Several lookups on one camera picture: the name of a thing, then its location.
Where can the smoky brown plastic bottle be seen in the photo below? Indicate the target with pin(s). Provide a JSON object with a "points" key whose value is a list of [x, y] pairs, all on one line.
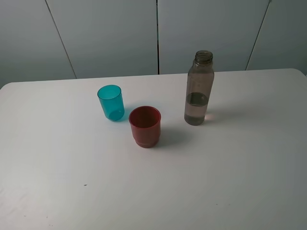
{"points": [[199, 86]]}

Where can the red plastic cup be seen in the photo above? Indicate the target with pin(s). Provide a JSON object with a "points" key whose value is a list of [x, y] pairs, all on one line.
{"points": [[145, 123]]}

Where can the teal translucent plastic cup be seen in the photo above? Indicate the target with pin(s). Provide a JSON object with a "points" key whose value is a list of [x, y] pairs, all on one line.
{"points": [[110, 97]]}

